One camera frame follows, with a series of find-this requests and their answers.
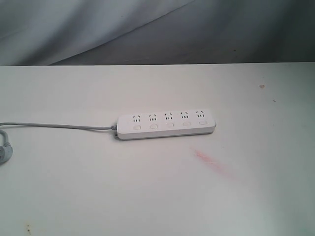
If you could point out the grey backdrop cloth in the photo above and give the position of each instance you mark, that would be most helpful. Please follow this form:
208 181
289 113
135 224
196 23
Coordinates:
131 32

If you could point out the white five-outlet power strip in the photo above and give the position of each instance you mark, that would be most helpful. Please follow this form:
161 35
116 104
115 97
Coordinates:
165 124

